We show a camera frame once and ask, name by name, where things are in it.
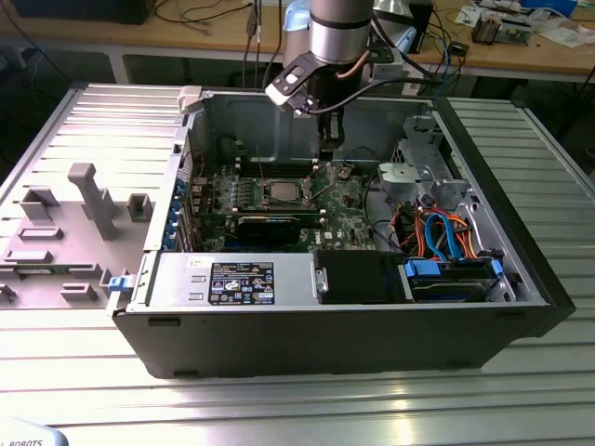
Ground metal CPU socket cover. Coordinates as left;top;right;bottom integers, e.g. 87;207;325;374
299;175;322;208

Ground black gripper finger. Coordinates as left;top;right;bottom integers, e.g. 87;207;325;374
318;111;346;163

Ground white paper sheet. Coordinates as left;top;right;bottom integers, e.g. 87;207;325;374
538;25;594;47

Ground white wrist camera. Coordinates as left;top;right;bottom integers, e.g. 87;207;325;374
263;53;322;112

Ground RAM slot white clips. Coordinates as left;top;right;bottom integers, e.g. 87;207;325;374
237;164;323;175
236;156;321;166

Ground blue network cable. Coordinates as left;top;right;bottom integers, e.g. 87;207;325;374
441;39;466;97

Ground CPU cooler heat sink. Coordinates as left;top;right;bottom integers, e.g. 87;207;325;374
471;12;502;46

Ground silver CPU locking lever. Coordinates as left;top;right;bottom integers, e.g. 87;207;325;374
255;142;269;188
304;163;337;209

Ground black open PC case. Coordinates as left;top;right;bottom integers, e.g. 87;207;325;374
107;87;577;380

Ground metal CPU socket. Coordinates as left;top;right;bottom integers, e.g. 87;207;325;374
259;175;322;209

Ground black camera cable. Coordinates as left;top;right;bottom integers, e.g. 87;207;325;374
295;76;441;115

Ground black graphics card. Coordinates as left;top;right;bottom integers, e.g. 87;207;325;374
234;214;303;245

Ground red black twisted wire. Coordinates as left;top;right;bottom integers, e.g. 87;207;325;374
181;151;209;181

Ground silver metal drive cage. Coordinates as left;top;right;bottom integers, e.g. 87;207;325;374
377;114;471;210

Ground tall black box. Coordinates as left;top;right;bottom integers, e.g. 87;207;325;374
411;0;434;55

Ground copper coloured cable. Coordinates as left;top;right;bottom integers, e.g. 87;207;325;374
335;49;371;81

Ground grey metal component box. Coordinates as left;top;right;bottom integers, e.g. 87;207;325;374
499;17;532;46

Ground silver power supply unit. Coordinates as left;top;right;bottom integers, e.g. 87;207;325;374
126;253;326;313

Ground blue wire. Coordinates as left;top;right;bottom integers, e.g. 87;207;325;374
423;211;467;265

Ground black equipment case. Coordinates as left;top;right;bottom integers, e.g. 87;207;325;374
11;0;152;25

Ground black round chassis speaker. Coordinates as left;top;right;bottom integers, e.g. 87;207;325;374
217;134;241;157

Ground hard disk blue carrier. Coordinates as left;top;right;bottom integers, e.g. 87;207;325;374
403;257;506;304

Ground brown hanging cable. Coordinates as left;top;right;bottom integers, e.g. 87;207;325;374
254;0;263;89
241;0;256;89

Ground wooden desk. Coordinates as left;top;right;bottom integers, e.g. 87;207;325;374
0;0;595;85

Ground orange wire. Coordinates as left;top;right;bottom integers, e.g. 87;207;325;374
453;213;483;261
412;211;427;256

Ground silver disk bay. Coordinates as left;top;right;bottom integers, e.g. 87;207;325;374
397;253;520;306

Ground grey parts rack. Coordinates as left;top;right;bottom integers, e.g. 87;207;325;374
0;162;154;311

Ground pale grey plastic block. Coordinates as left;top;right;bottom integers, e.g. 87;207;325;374
178;85;205;115

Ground green motherboard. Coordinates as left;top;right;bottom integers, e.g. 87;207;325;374
185;160;396;255

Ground pale blue teach pendant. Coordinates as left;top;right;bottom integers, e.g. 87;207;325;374
0;415;71;446

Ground blue plastic latch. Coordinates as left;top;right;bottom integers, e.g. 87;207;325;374
107;274;134;294

